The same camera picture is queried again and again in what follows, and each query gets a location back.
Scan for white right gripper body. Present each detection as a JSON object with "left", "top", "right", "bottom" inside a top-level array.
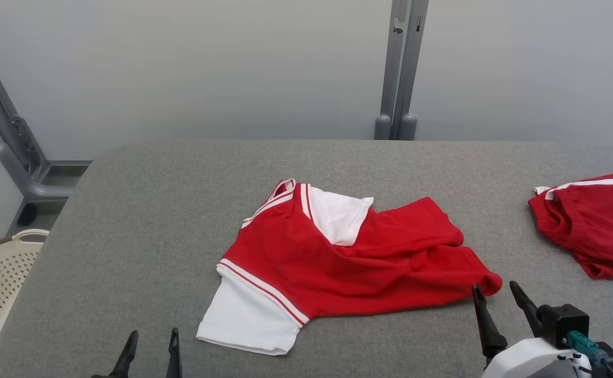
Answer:
[{"left": 481, "top": 338, "right": 613, "bottom": 378}]

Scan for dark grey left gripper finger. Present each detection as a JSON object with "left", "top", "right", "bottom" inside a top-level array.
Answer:
[
  {"left": 109, "top": 330, "right": 140, "bottom": 378},
  {"left": 165, "top": 328, "right": 182, "bottom": 378}
]

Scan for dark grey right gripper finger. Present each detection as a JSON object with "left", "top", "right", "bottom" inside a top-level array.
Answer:
[
  {"left": 472, "top": 284, "right": 508, "bottom": 360},
  {"left": 510, "top": 280, "right": 543, "bottom": 337}
]

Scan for red shorts with white stripe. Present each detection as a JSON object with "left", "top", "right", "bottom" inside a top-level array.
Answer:
[{"left": 528, "top": 174, "right": 613, "bottom": 281}]

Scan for red white basketball jersey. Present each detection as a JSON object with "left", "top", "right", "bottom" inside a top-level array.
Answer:
[{"left": 196, "top": 178, "right": 503, "bottom": 356}]

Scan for black caster wheel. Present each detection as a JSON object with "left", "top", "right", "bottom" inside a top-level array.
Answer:
[{"left": 16, "top": 202, "right": 38, "bottom": 226}]

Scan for teal right camera connector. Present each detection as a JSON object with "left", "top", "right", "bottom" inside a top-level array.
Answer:
[{"left": 566, "top": 331, "right": 609, "bottom": 366}]

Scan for grey metal stand frame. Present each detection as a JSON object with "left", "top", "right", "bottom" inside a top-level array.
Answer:
[{"left": 0, "top": 24, "right": 92, "bottom": 203}]

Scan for grey metal partition post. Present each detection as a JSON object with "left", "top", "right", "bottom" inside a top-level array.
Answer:
[
  {"left": 373, "top": 0, "right": 409, "bottom": 141},
  {"left": 397, "top": 0, "right": 429, "bottom": 141}
]

